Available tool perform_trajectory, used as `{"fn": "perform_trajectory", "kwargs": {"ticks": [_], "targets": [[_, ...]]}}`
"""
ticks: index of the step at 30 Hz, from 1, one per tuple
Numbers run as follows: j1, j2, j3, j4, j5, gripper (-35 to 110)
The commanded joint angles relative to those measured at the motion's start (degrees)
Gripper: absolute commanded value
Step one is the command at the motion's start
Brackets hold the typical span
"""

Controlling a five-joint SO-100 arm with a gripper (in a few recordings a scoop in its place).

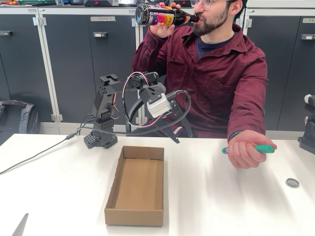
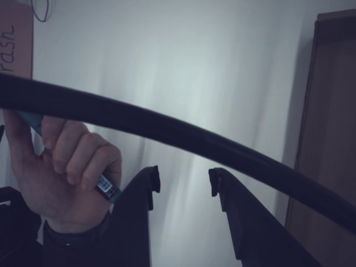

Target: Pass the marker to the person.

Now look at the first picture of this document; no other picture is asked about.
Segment white gripper camera box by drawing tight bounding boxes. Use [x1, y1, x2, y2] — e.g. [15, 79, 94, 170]
[147, 92, 173, 118]

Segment round wire-rim glasses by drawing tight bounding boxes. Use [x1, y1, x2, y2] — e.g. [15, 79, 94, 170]
[190, 0, 233, 11]

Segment black device red logo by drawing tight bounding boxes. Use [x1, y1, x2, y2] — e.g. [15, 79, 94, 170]
[83, 0, 121, 7]

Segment black camera cable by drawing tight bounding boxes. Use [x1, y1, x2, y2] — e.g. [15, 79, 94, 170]
[0, 89, 192, 176]

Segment green box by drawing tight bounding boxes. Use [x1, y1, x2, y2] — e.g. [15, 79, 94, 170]
[16, 0, 57, 6]

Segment brown glass bottle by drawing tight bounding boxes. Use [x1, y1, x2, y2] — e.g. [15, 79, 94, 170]
[135, 3, 200, 27]

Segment red white servo wires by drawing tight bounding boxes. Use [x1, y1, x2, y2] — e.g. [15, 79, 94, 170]
[112, 71, 170, 128]

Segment bearded man maroon shirt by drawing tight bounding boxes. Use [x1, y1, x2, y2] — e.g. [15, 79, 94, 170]
[131, 0, 269, 138]

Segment grey black backpack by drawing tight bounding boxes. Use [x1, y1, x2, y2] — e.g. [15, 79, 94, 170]
[0, 99, 41, 146]

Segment left forearm maroon sleeve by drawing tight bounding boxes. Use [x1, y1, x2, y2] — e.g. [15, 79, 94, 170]
[226, 98, 268, 143]

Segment black office chair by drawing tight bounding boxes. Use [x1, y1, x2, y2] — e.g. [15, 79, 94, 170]
[125, 98, 148, 135]

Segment metal bottle cap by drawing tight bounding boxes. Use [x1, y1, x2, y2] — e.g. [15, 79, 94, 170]
[285, 177, 300, 188]

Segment person's right hand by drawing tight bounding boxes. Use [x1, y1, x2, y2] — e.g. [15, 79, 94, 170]
[149, 1, 182, 39]

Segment person's left hand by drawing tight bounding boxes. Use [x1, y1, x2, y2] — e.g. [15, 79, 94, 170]
[227, 129, 278, 170]

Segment open brown cardboard box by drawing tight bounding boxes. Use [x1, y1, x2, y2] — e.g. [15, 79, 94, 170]
[104, 145, 165, 227]

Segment black marker green cap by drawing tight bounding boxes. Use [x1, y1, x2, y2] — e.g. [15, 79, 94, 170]
[220, 144, 276, 155]

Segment grey flat panel edge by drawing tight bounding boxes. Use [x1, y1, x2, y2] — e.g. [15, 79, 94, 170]
[11, 212, 30, 236]

